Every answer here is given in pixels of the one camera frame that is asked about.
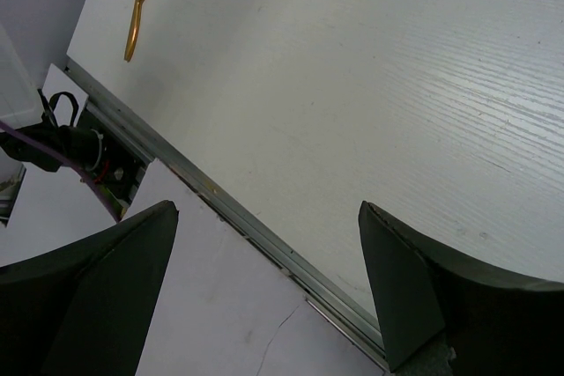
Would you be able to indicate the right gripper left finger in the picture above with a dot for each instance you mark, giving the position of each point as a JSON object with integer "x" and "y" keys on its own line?
{"x": 86, "y": 308}

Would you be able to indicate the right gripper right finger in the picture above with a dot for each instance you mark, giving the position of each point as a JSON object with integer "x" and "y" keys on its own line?
{"x": 443, "y": 312}

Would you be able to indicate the gold knife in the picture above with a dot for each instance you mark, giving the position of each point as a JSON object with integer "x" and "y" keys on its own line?
{"x": 133, "y": 30}

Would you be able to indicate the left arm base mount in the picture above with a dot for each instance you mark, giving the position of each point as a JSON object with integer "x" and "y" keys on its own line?
{"x": 68, "y": 135}

